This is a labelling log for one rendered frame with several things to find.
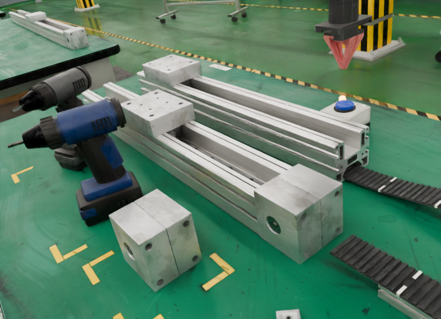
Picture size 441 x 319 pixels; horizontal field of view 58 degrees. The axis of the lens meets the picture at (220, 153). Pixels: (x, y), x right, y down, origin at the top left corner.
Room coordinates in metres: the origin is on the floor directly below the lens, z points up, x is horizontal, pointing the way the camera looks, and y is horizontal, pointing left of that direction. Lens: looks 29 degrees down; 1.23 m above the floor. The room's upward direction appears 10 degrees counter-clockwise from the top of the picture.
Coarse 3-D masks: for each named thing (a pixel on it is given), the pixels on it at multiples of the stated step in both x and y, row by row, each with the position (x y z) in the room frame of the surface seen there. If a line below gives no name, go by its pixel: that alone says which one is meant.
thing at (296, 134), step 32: (192, 96) 1.00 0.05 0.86; (224, 96) 1.01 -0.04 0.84; (256, 96) 0.90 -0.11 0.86; (224, 128) 0.90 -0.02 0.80; (256, 128) 0.79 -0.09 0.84; (288, 128) 0.71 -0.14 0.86; (320, 128) 0.73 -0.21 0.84; (352, 128) 0.66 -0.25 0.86; (288, 160) 0.71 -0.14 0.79; (320, 160) 0.64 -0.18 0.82; (352, 160) 0.64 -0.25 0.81
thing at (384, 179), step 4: (384, 176) 0.60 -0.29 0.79; (380, 180) 0.59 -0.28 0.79; (384, 180) 0.58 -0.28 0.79; (388, 180) 0.58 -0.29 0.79; (372, 184) 0.58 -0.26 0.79; (376, 184) 0.58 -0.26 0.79; (380, 184) 0.57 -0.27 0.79; (384, 184) 0.57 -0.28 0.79; (372, 188) 0.57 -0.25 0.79; (376, 188) 0.56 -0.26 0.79
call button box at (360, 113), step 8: (360, 104) 0.81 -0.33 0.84; (328, 112) 0.80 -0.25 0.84; (336, 112) 0.79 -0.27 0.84; (344, 112) 0.78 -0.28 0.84; (352, 112) 0.78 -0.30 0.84; (360, 112) 0.77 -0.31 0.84; (368, 112) 0.79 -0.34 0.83; (352, 120) 0.76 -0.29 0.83; (360, 120) 0.77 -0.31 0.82; (368, 120) 0.79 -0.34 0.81
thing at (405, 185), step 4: (400, 184) 0.56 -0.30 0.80; (404, 184) 0.56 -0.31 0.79; (408, 184) 0.55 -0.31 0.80; (412, 184) 0.55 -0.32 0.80; (396, 188) 0.55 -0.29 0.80; (400, 188) 0.55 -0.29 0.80; (404, 188) 0.54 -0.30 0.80; (388, 192) 0.54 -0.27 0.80; (392, 192) 0.54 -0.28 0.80; (396, 192) 0.54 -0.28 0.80; (400, 192) 0.53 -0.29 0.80; (396, 196) 0.53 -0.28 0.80
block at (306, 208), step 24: (264, 192) 0.50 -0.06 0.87; (288, 192) 0.49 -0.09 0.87; (312, 192) 0.48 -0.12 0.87; (336, 192) 0.48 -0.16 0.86; (264, 216) 0.49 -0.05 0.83; (288, 216) 0.44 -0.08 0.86; (312, 216) 0.45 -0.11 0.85; (336, 216) 0.48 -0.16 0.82; (288, 240) 0.45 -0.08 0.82; (312, 240) 0.45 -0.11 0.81
